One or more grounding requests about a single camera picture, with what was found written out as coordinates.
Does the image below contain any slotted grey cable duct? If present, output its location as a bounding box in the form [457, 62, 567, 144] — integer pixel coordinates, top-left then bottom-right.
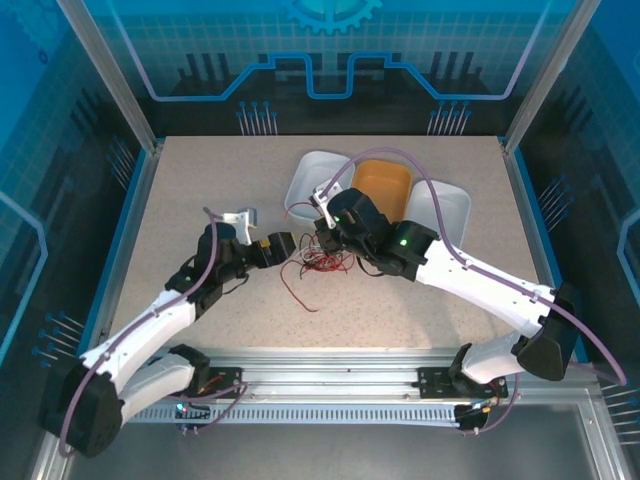
[122, 402, 471, 427]

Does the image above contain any aluminium mounting rail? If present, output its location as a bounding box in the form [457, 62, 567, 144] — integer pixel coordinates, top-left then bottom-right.
[69, 348, 596, 402]

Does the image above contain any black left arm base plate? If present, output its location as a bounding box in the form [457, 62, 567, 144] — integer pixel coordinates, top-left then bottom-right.
[198, 364, 245, 399]

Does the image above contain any black cable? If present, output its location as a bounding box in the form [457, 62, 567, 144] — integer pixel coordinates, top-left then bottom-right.
[297, 232, 351, 274]

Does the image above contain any aluminium frame post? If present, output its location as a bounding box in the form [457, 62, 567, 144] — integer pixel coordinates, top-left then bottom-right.
[502, 0, 604, 156]
[53, 0, 164, 154]

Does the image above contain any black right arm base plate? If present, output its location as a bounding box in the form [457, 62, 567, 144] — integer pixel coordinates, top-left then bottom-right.
[417, 366, 509, 400]

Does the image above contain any white plastic bin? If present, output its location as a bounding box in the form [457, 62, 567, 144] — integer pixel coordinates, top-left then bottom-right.
[407, 179, 473, 246]
[283, 149, 357, 225]

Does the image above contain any orange plastic bin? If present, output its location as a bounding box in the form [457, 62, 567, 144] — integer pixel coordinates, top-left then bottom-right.
[349, 158, 414, 221]

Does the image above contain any aluminium table side rail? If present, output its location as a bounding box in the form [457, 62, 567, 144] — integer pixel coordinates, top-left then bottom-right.
[501, 139, 574, 364]
[82, 139, 166, 364]

